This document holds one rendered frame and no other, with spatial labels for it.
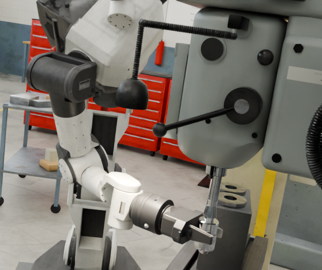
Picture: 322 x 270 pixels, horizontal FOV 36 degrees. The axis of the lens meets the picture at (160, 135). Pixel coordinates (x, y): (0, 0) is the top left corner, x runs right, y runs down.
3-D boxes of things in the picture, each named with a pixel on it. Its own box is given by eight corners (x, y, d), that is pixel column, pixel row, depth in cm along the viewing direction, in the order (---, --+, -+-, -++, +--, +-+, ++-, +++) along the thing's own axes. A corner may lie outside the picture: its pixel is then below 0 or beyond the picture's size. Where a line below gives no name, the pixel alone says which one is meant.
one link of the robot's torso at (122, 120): (73, 193, 184) (88, 67, 179) (120, 197, 186) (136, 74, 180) (68, 203, 169) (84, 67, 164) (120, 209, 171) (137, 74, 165)
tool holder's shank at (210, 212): (209, 223, 110) (217, 175, 108) (199, 218, 112) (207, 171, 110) (218, 221, 112) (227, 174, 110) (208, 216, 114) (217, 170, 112)
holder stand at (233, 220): (195, 269, 135) (207, 200, 131) (201, 238, 156) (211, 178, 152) (239, 278, 133) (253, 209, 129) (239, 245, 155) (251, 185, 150)
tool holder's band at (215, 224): (208, 229, 109) (209, 225, 109) (193, 221, 112) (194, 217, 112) (222, 226, 112) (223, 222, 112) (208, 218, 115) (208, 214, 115)
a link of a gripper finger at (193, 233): (211, 246, 110) (187, 237, 113) (214, 233, 109) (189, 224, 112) (208, 248, 108) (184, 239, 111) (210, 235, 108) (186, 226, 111)
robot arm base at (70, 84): (30, 100, 134) (20, 65, 126) (60, 76, 142) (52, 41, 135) (75, 115, 128) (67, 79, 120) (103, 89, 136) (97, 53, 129)
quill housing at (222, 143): (164, 161, 102) (187, 2, 95) (191, 144, 121) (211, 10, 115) (256, 182, 97) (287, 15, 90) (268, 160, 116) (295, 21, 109)
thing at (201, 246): (204, 252, 110) (208, 229, 109) (189, 244, 114) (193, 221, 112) (218, 248, 113) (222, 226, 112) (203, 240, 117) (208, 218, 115)
